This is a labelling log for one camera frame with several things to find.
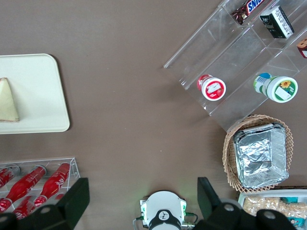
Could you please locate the red cola bottle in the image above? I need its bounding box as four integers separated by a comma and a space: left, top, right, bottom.
0, 165, 47, 213
34, 162, 71, 207
0, 166, 21, 190
11, 195, 37, 221

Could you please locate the Snickers chocolate bar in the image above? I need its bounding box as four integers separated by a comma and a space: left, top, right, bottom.
231, 0, 268, 25

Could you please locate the white rectangular snack tray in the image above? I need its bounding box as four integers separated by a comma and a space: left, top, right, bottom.
237, 189, 307, 230

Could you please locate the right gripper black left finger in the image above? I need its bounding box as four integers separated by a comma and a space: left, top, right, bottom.
0, 177, 91, 230

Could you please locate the green lid yogurt cup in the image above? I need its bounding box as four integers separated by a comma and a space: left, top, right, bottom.
253, 72, 299, 103

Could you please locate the light tan wicker basket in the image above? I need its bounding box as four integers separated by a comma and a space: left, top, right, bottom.
223, 114, 295, 194

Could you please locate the cream plastic tray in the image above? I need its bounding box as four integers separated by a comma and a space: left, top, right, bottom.
0, 53, 71, 135

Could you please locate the triangle sandwich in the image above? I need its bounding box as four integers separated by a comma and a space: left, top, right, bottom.
0, 77, 20, 123

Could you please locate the puffed rice snack bag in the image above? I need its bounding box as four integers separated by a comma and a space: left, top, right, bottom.
243, 195, 292, 217
287, 202, 307, 217

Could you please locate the teal snack box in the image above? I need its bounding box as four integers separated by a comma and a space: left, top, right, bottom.
288, 216, 303, 227

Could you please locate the clear acrylic bottle rack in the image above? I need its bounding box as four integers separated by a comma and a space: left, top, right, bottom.
0, 156, 81, 218

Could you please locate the red lid yogurt cup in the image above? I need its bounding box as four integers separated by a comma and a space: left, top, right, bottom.
197, 74, 227, 102

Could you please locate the chocolate chip cookie box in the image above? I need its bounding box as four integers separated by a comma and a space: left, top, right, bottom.
296, 38, 307, 59

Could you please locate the clear acrylic tiered shelf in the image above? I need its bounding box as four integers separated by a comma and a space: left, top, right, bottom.
163, 0, 307, 134

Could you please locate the aluminium foil container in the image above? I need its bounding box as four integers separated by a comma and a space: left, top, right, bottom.
233, 122, 290, 189

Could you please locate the small black carton box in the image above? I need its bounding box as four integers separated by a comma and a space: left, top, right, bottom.
259, 5, 295, 40

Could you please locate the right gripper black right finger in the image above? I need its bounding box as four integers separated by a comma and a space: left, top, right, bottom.
193, 176, 298, 230

